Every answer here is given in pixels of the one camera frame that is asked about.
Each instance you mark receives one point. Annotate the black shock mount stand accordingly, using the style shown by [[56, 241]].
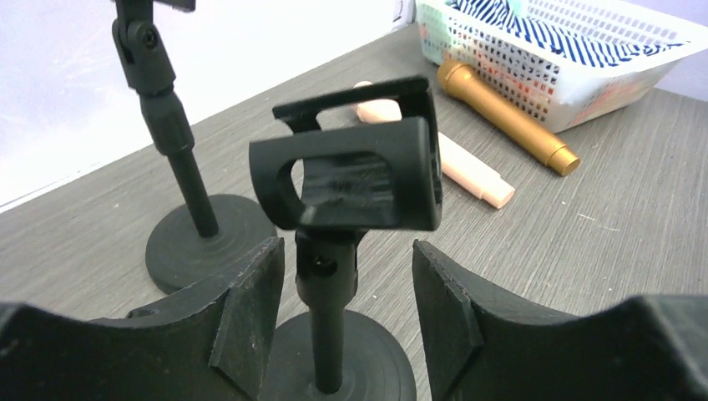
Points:
[[357, 160]]

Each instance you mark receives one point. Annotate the green cloth in basket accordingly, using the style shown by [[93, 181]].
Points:
[[520, 8]]

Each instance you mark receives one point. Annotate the pink microphone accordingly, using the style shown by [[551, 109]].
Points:
[[468, 171]]

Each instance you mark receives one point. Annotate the black stand with clip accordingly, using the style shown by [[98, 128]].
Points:
[[208, 232]]

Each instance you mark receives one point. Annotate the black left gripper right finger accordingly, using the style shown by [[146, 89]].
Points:
[[483, 342]]

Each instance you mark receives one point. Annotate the gold microphone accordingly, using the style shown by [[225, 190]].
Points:
[[459, 80]]

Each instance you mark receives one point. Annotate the blue striped cloth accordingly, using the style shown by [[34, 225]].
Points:
[[506, 16]]

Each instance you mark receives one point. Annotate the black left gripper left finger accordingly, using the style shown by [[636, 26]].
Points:
[[208, 341]]

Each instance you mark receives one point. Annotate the white plastic basket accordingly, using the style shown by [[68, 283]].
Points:
[[558, 92]]

